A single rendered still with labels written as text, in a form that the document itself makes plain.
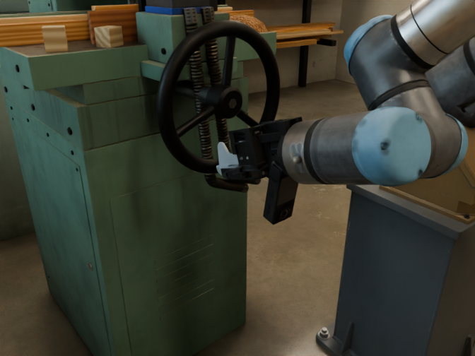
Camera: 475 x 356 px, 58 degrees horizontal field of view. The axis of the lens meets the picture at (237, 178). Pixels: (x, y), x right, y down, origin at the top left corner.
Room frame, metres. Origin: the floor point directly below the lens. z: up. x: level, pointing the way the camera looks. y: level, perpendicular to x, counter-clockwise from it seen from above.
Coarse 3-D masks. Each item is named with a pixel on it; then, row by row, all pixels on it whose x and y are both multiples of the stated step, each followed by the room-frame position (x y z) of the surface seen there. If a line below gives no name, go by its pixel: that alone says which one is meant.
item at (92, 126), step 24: (0, 72) 1.21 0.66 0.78; (24, 96) 1.06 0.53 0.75; (48, 96) 0.91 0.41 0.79; (144, 96) 0.89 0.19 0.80; (48, 120) 0.94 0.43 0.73; (72, 120) 0.82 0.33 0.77; (96, 120) 0.82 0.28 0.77; (120, 120) 0.85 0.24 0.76; (144, 120) 0.89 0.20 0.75; (96, 144) 0.81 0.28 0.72
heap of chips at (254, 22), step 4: (232, 16) 1.16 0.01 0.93; (236, 16) 1.15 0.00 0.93; (240, 16) 1.14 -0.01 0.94; (244, 16) 1.14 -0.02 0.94; (248, 16) 1.15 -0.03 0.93; (236, 20) 1.13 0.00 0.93; (240, 20) 1.12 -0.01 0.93; (244, 20) 1.12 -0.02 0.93; (248, 20) 1.12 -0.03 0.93; (252, 20) 1.13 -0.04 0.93; (256, 20) 1.13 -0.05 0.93; (248, 24) 1.11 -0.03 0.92; (252, 24) 1.11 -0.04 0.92; (256, 24) 1.12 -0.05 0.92; (260, 24) 1.13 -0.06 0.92; (256, 28) 1.11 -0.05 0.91; (260, 28) 1.12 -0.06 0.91; (264, 28) 1.13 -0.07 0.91
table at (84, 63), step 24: (0, 48) 0.89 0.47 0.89; (24, 48) 0.85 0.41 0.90; (72, 48) 0.85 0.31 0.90; (96, 48) 0.85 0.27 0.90; (120, 48) 0.86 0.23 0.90; (144, 48) 0.90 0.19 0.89; (240, 48) 1.06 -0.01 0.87; (24, 72) 0.78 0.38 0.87; (48, 72) 0.77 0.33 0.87; (72, 72) 0.80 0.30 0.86; (96, 72) 0.83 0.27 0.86; (120, 72) 0.86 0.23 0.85; (144, 72) 0.87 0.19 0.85
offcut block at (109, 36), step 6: (96, 30) 0.86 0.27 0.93; (102, 30) 0.86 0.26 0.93; (108, 30) 0.85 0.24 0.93; (114, 30) 0.87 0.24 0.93; (120, 30) 0.89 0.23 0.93; (96, 36) 0.86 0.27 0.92; (102, 36) 0.86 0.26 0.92; (108, 36) 0.85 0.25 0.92; (114, 36) 0.87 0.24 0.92; (120, 36) 0.89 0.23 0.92; (96, 42) 0.86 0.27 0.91; (102, 42) 0.86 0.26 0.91; (108, 42) 0.86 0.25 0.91; (114, 42) 0.87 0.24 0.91; (120, 42) 0.89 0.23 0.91
